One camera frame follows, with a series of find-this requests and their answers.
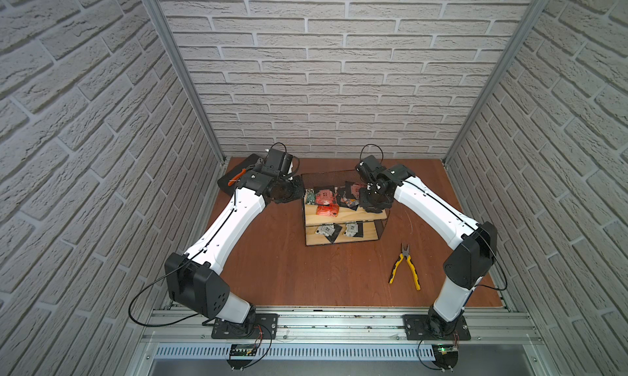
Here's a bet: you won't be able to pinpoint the black wire mesh wooden shelf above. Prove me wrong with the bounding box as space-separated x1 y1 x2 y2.
302 170 389 247

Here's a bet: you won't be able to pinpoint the white black tea bag right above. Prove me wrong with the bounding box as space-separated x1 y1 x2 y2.
343 222 364 238

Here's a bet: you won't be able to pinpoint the left controller board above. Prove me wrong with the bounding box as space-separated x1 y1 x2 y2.
227 344 258 370

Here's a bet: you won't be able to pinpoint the aluminium front rail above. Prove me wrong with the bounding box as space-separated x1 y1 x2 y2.
140 305 544 345

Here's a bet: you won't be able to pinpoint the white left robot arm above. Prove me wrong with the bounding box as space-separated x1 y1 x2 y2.
165 170 305 325

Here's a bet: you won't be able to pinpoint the controller board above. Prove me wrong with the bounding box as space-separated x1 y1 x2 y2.
227 344 258 370
432 345 459 370

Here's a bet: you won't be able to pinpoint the aluminium corner post left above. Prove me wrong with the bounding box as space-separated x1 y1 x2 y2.
142 0 227 164

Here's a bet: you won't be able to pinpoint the red tea bag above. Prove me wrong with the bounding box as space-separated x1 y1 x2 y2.
315 189 336 206
316 204 340 217

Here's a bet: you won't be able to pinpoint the white black tea bag left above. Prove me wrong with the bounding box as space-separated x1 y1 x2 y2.
316 223 343 243

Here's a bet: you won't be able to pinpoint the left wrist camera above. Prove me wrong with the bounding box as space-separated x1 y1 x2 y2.
263 148 293 177

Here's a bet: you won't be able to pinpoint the green floral tea bag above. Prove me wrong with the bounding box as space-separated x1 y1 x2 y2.
305 189 317 205

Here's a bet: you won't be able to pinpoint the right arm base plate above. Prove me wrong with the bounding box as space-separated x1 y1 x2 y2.
402 314 471 341

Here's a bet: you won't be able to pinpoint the red tea bag front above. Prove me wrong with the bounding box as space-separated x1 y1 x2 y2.
316 204 340 217

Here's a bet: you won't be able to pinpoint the white black tea bag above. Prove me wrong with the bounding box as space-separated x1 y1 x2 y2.
343 222 364 238
316 223 343 243

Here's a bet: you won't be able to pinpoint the orange handled cutter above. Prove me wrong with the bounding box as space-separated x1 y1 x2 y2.
227 168 250 187

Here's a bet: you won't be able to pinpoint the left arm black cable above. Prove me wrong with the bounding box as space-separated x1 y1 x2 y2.
128 262 207 328

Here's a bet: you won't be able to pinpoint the aluminium corner post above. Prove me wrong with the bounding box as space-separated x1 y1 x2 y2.
443 0 550 169
142 0 227 164

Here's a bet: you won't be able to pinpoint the aluminium corner post right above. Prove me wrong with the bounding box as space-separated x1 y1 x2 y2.
443 0 550 169

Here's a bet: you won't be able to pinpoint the right controller board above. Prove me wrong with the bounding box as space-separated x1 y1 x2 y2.
432 345 459 370

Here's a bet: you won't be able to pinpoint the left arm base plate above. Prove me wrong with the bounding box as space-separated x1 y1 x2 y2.
211 313 279 340

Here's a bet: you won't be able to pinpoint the yellow black pliers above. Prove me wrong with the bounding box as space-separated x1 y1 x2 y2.
388 242 422 292

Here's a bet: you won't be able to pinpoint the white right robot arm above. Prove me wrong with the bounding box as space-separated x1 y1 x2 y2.
355 156 497 329

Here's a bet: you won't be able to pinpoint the black tool tray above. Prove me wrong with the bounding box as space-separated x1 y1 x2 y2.
217 153 261 196

